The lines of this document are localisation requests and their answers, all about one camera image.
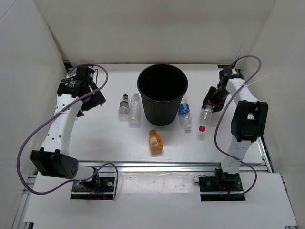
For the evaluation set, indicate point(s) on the clear plastic bottle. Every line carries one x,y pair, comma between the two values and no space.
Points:
134,118

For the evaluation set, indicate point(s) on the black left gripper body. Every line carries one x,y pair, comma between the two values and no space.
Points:
93,100

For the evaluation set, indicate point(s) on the clear bottle red cap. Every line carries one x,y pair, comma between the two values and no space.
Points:
204,120

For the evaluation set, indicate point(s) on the black plastic waste bin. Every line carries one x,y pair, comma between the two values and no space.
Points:
161,87

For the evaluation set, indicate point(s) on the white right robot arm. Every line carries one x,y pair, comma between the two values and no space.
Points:
247,125

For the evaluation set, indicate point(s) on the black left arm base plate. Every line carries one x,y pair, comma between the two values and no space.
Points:
100,188

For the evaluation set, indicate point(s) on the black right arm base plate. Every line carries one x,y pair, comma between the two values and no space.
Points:
212,191

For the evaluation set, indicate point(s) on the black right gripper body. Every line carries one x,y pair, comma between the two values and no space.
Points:
217,96

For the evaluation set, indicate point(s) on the clear bottle blue label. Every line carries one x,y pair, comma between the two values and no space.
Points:
185,115

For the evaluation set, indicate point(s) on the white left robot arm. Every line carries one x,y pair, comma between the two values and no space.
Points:
76,94

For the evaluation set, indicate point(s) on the clear bottle black label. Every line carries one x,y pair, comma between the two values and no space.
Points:
123,111

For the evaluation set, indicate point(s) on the orange juice bottle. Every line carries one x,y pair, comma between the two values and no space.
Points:
155,142

